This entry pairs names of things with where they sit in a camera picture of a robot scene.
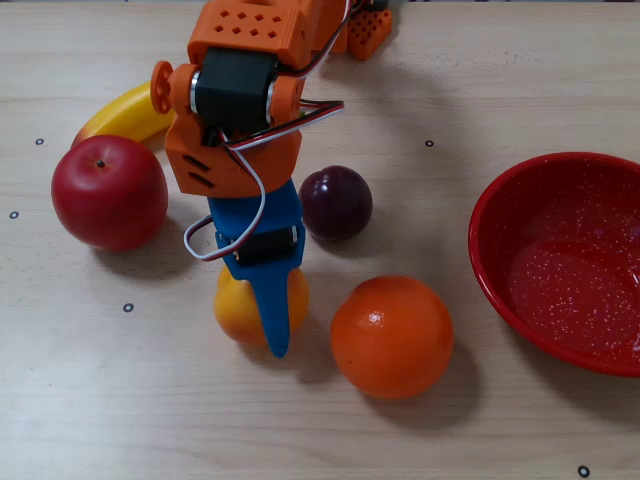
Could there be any red speckled enamel bowl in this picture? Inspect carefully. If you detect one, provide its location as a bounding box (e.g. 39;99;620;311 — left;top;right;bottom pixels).
468;151;640;379

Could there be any white red black servo cable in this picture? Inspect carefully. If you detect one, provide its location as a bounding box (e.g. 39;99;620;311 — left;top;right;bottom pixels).
183;0;369;263

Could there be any red plastic apple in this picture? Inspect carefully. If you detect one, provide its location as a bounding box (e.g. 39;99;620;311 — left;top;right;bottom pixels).
50;134;170;253

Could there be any dark purple plastic plum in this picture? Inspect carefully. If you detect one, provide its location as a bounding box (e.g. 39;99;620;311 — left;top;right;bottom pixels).
298;165;374;241

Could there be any yellow orange plastic peach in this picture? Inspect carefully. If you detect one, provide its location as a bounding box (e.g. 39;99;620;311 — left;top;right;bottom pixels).
213;264;311;348

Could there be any orange plastic orange fruit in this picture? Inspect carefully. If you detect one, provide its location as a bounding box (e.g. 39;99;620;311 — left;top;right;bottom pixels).
329;274;455;400

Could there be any yellow plastic banana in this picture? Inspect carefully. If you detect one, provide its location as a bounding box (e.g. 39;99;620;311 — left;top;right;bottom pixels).
71;81;176;149

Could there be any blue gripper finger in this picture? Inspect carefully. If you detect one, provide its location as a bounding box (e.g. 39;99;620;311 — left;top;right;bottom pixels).
215;224;307;359

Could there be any blue gripper body black motor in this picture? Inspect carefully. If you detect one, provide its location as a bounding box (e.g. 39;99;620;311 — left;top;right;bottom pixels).
207;178;305;266

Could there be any orange waffle robot base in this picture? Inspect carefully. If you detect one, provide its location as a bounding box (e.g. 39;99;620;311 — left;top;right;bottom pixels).
345;7;394;62

